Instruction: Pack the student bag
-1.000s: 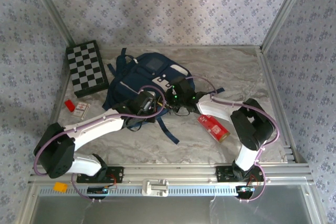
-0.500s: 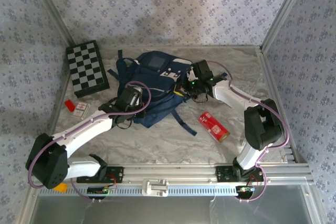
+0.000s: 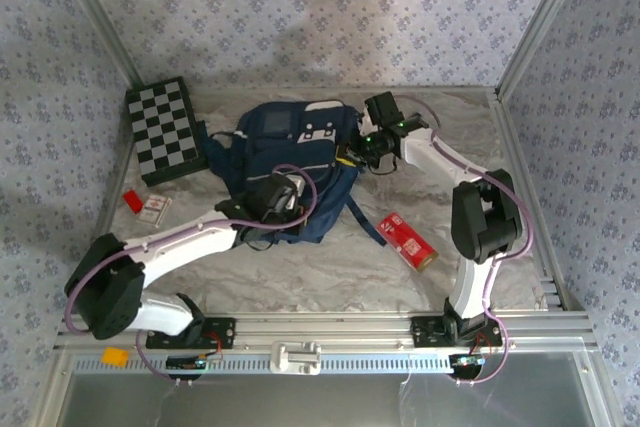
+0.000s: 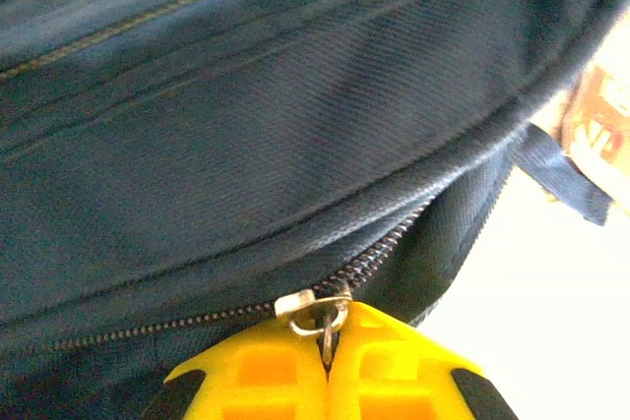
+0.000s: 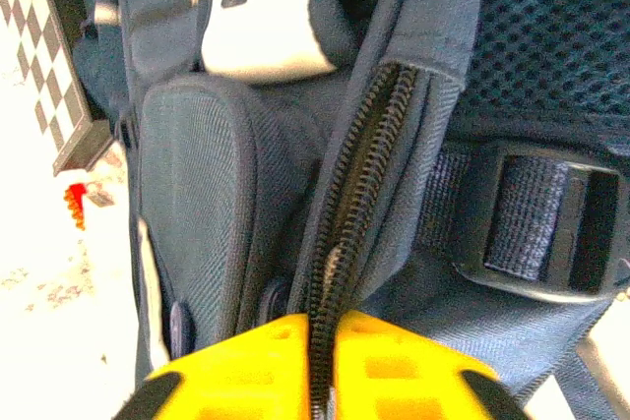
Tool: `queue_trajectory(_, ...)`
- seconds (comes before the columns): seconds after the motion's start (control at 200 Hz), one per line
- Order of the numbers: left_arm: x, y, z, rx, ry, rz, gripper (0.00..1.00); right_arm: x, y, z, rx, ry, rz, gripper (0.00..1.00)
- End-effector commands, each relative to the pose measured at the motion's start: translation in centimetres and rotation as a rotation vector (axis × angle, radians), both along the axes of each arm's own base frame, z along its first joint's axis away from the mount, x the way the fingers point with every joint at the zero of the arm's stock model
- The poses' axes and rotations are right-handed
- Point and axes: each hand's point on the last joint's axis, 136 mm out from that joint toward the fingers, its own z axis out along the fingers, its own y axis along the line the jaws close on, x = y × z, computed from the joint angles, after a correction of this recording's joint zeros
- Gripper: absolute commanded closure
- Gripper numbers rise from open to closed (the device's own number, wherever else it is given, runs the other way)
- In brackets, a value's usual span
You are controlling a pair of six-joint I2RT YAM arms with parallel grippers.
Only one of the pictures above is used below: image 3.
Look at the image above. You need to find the navy blue backpack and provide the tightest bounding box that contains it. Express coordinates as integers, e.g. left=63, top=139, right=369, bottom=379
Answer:
left=202, top=99, right=389, bottom=248

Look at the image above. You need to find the red rectangular box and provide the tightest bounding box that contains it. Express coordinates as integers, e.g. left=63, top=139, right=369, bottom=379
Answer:
left=377, top=211, right=440, bottom=274

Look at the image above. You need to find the playing card box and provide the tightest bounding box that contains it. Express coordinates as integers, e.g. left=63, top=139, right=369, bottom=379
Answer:
left=138, top=193, right=173, bottom=223

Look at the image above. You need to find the black grey chessboard box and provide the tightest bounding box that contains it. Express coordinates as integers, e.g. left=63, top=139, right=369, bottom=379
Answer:
left=123, top=76, right=210, bottom=189

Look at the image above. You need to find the small red block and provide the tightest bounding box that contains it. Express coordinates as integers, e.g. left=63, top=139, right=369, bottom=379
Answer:
left=122, top=189, right=145, bottom=214

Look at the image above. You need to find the white plastic latch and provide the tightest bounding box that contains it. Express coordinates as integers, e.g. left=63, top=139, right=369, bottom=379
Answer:
left=269, top=340, right=323, bottom=376

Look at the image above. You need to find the left circuit board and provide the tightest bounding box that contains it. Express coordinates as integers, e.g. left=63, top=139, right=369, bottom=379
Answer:
left=165, top=354, right=209, bottom=372

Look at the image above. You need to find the circuit board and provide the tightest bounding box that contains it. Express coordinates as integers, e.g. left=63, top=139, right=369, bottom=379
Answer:
left=448, top=353, right=486, bottom=369
left=165, top=354, right=209, bottom=372

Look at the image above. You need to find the grey metal panel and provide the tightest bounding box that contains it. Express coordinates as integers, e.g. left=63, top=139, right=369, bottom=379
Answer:
left=54, top=371, right=601, bottom=427

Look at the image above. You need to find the orange block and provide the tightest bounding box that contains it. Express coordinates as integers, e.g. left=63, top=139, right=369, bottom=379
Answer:
left=101, top=347, right=130, bottom=367

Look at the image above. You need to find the right circuit board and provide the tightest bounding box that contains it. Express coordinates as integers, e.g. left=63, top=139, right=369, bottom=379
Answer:
left=448, top=353, right=486, bottom=369

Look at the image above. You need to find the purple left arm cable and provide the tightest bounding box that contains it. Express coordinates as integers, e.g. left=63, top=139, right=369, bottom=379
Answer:
left=63, top=163, right=319, bottom=336

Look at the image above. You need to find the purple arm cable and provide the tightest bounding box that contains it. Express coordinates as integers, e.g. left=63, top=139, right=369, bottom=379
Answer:
left=392, top=94, right=532, bottom=328
left=63, top=163, right=319, bottom=336

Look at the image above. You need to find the aluminium back rail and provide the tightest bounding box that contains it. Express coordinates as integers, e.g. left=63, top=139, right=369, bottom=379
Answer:
left=187, top=85, right=499, bottom=97

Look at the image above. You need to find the aluminium rail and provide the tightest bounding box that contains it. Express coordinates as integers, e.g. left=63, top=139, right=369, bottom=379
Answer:
left=492, top=89, right=586, bottom=313
left=54, top=311, right=599, bottom=351
left=187, top=85, right=499, bottom=97
left=67, top=89, right=144, bottom=316

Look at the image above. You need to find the aluminium right side rail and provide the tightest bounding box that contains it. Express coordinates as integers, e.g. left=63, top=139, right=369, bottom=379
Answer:
left=492, top=89, right=586, bottom=313

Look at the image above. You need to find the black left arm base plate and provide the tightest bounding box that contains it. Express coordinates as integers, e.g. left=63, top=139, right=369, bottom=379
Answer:
left=145, top=316, right=237, bottom=351

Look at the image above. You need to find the aluminium front rail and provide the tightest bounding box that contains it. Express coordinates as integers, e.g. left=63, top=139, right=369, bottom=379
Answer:
left=54, top=311, right=599, bottom=351

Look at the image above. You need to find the aluminium left side rail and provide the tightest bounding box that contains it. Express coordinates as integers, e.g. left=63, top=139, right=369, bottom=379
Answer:
left=67, top=89, right=144, bottom=316

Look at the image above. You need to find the aluminium right corner post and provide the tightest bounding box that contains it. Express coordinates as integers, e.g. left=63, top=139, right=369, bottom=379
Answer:
left=494, top=0, right=596, bottom=103

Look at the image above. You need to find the aluminium corner post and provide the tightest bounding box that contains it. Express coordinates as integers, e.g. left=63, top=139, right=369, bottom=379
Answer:
left=494, top=0, right=596, bottom=103
left=47, top=0, right=146, bottom=91

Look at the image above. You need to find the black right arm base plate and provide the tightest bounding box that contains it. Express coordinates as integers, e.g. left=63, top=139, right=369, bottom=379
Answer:
left=410, top=316, right=504, bottom=348

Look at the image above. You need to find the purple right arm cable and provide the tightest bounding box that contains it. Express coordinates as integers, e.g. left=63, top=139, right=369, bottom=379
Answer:
left=392, top=94, right=532, bottom=328

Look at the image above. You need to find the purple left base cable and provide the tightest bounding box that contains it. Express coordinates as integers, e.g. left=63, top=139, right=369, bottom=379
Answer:
left=135, top=329, right=224, bottom=387

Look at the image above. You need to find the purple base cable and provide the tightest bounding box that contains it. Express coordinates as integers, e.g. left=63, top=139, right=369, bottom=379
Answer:
left=135, top=329, right=224, bottom=387
left=452, top=319, right=511, bottom=387

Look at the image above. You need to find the grey slotted cable duct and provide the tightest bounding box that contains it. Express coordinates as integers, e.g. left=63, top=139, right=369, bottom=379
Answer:
left=74, top=354, right=594, bottom=376

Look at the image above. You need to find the aluminium left corner post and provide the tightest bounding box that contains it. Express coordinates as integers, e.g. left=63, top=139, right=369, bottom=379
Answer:
left=47, top=0, right=146, bottom=91

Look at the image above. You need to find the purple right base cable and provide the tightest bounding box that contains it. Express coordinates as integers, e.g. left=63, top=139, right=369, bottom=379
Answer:
left=452, top=319, right=511, bottom=387

